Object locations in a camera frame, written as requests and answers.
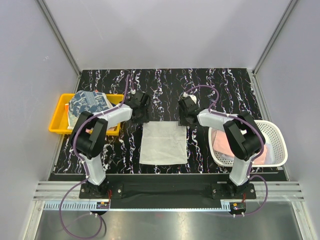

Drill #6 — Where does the cream white towel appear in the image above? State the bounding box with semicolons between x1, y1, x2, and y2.
139;121;188;166

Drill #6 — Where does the blue patterned white towel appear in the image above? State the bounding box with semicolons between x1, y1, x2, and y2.
65;90;124;130

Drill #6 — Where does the pink towel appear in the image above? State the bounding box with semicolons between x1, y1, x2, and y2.
211;130;268;165

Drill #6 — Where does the light blue towel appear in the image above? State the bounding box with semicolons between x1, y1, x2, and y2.
264;143;275;165

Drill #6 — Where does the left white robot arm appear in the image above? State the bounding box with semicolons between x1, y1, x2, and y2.
70;91;151;198

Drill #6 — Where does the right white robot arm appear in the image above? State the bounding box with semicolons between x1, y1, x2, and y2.
178;95;266;199

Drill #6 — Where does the yellow plastic tray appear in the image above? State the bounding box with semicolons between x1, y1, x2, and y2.
48;93;124;136

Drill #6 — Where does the white perforated plastic basket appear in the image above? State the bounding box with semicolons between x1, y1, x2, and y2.
208;120;288;168

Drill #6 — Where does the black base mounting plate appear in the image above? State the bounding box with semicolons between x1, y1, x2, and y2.
79;173;257;211

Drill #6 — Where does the slotted cable duct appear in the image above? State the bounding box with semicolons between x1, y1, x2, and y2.
44;201;110;211

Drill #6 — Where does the left aluminium frame post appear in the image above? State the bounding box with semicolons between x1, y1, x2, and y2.
34;0;83;76

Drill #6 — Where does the aluminium frame post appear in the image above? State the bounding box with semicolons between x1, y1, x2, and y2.
34;0;83;76
252;0;301;76

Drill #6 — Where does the right aluminium frame post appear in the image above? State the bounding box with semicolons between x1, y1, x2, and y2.
252;0;301;76

